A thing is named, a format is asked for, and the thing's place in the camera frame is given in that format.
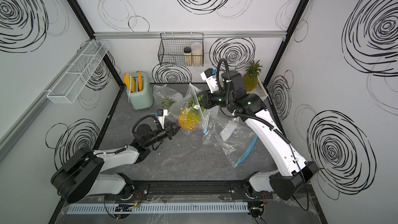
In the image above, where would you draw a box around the white plastic basket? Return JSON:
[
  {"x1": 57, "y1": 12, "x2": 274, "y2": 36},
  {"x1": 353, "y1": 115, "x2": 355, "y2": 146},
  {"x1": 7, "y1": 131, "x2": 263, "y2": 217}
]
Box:
[{"x1": 256, "y1": 78, "x2": 268, "y2": 101}]

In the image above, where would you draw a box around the white lid jar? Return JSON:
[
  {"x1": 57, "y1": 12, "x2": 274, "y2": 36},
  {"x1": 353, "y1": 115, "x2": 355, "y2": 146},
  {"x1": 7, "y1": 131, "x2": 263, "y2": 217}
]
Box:
[{"x1": 191, "y1": 42, "x2": 203, "y2": 66}]

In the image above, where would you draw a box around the black lid spice jar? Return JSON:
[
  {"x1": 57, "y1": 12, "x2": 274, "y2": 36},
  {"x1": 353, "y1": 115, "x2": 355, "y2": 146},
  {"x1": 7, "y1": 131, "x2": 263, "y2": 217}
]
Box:
[{"x1": 183, "y1": 47, "x2": 192, "y2": 66}]

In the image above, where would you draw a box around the white wire shelf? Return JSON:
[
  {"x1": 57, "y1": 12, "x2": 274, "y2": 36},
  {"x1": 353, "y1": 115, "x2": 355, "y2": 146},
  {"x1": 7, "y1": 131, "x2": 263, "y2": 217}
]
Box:
[{"x1": 47, "y1": 40, "x2": 110, "y2": 104}]

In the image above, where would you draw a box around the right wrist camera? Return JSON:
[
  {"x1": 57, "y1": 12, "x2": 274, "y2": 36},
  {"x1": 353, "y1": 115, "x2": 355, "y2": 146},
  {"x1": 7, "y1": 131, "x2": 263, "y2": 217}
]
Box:
[{"x1": 201, "y1": 68, "x2": 219, "y2": 93}]

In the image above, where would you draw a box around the pineapple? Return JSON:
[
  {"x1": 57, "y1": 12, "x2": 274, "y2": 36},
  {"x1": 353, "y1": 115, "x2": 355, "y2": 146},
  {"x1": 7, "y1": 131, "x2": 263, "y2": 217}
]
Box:
[
  {"x1": 178, "y1": 100, "x2": 204, "y2": 131},
  {"x1": 243, "y1": 60, "x2": 263, "y2": 91},
  {"x1": 161, "y1": 97, "x2": 175, "y2": 110}
]

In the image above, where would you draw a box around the black wire basket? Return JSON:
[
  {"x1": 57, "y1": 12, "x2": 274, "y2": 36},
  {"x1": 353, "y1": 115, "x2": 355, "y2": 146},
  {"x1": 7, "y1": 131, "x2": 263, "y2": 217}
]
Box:
[{"x1": 158, "y1": 32, "x2": 204, "y2": 66}]

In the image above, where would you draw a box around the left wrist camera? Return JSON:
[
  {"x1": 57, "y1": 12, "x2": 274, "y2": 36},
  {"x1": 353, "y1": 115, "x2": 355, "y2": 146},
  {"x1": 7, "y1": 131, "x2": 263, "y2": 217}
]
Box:
[{"x1": 154, "y1": 109, "x2": 169, "y2": 128}]

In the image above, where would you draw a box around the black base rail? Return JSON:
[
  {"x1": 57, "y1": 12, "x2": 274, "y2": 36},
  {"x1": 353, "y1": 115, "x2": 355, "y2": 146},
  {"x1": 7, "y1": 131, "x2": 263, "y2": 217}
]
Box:
[{"x1": 98, "y1": 180, "x2": 274, "y2": 201}]

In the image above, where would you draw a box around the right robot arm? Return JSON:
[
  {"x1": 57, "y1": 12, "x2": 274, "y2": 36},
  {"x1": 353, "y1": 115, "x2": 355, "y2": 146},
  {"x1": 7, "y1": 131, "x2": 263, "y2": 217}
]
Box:
[{"x1": 199, "y1": 59, "x2": 319, "y2": 200}]

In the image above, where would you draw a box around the mint green toaster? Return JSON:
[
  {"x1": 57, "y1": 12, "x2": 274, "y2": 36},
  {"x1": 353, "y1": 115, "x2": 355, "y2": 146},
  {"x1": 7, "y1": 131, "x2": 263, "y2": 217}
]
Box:
[{"x1": 126, "y1": 72, "x2": 153, "y2": 110}]

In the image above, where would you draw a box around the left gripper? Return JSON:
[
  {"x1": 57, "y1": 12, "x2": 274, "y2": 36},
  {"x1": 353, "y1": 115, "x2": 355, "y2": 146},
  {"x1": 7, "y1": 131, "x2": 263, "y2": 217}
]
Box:
[{"x1": 144, "y1": 121, "x2": 183, "y2": 149}]

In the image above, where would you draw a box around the zip-top bag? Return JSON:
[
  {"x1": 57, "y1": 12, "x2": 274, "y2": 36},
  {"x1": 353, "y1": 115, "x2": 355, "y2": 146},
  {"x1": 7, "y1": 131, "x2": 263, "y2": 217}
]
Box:
[
  {"x1": 153, "y1": 85, "x2": 183, "y2": 109},
  {"x1": 214, "y1": 120, "x2": 258, "y2": 168},
  {"x1": 172, "y1": 84, "x2": 209, "y2": 135},
  {"x1": 202, "y1": 114, "x2": 253, "y2": 146}
]

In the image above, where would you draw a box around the grey cable duct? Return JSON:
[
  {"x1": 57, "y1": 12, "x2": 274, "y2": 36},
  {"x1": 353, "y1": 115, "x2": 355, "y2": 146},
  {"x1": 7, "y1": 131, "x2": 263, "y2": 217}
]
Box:
[{"x1": 66, "y1": 202, "x2": 249, "y2": 215}]

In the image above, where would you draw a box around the orange toast slice right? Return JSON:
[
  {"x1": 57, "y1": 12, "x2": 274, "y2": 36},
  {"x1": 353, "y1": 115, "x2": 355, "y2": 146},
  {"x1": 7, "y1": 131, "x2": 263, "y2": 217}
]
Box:
[{"x1": 137, "y1": 72, "x2": 143, "y2": 92}]

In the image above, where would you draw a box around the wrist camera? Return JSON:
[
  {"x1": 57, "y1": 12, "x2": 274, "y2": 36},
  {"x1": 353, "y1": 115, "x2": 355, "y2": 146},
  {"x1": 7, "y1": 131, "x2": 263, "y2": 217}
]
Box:
[
  {"x1": 154, "y1": 109, "x2": 169, "y2": 128},
  {"x1": 201, "y1": 68, "x2": 219, "y2": 93}
]

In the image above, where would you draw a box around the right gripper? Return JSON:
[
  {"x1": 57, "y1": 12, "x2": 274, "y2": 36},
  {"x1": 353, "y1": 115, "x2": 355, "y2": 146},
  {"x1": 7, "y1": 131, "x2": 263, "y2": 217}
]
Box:
[{"x1": 193, "y1": 88, "x2": 234, "y2": 109}]

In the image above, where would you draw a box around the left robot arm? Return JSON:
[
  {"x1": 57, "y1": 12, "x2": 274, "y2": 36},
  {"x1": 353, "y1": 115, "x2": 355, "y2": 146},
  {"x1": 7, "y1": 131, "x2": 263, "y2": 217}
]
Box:
[{"x1": 50, "y1": 115, "x2": 180, "y2": 204}]

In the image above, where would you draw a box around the yellow toast slice left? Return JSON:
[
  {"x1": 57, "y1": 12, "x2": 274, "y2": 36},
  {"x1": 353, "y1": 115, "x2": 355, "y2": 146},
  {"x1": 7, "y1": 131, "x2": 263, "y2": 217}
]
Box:
[{"x1": 123, "y1": 73, "x2": 136, "y2": 93}]

